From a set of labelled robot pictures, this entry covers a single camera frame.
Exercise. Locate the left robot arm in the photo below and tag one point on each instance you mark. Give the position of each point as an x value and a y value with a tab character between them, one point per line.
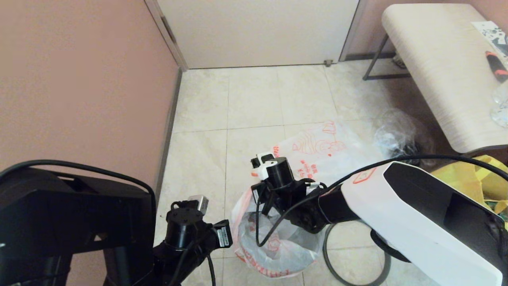
59	222

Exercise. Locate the clear bag with black items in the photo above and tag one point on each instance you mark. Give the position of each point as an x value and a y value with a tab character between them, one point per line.
397	135

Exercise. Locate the black orange tool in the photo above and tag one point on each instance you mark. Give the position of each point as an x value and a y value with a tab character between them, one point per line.
498	67

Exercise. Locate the printed white paper sheet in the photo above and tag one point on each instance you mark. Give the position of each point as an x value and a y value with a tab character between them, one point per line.
492	31

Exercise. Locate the grey baseboard strip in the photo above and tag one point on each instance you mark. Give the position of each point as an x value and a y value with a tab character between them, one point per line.
170	111

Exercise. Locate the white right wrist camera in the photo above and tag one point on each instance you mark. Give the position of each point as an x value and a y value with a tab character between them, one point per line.
262	167

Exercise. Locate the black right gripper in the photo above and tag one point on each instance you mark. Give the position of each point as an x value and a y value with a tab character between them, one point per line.
283	186

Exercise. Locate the clear crumpled plastic bottle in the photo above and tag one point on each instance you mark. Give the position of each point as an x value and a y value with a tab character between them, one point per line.
501	111

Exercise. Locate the teal patterned packet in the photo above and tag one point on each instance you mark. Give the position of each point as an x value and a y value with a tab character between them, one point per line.
500	208

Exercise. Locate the white red-print plastic bag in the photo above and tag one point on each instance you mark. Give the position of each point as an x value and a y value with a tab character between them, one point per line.
285	250

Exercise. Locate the small grey floor object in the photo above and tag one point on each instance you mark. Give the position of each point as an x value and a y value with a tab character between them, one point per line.
398	61

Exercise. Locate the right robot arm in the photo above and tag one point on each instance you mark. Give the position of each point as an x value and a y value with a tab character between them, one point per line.
416	214

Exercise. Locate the white door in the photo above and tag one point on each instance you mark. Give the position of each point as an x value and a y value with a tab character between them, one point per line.
258	31

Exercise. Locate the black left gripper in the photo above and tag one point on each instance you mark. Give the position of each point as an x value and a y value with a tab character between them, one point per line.
182	234

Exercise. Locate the white wood-grain table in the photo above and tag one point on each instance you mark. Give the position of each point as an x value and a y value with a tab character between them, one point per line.
436	59

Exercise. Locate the yellow fabric tote bag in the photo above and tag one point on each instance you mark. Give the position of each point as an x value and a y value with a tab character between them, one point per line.
472	178

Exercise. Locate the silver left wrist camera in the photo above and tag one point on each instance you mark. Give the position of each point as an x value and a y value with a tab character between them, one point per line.
200	202

